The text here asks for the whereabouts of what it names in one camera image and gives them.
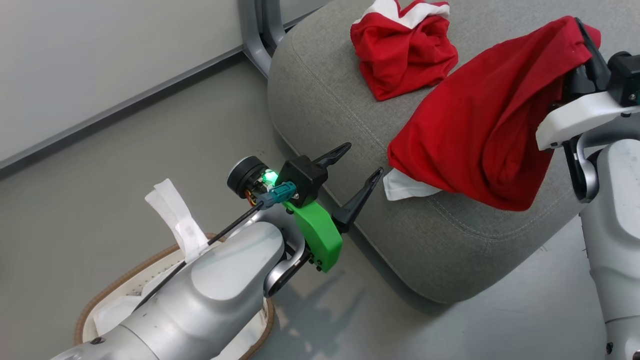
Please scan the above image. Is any plain red garment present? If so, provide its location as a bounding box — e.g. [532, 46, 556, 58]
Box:
[383, 15, 602, 212]

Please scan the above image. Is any red garment with white collar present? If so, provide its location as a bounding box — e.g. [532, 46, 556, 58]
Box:
[349, 0, 460, 102]

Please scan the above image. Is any grey fabric ottoman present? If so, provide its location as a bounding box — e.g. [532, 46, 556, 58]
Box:
[267, 0, 640, 305]

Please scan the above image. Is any short grey partition foot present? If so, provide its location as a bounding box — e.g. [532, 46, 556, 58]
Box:
[238, 0, 274, 79]
[262, 0, 288, 49]

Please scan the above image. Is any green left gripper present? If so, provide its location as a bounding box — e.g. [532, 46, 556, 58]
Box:
[282, 142, 385, 274]

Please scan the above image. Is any woven basket with white handles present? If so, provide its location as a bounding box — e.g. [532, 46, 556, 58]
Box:
[73, 178, 277, 360]

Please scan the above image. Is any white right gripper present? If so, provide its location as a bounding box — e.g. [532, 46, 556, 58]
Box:
[535, 17, 640, 151]

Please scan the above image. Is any grey partition bottom rail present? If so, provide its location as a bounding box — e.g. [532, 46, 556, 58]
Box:
[0, 44, 247, 175]

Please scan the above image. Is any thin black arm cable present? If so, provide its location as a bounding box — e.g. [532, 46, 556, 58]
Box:
[132, 181, 299, 314]

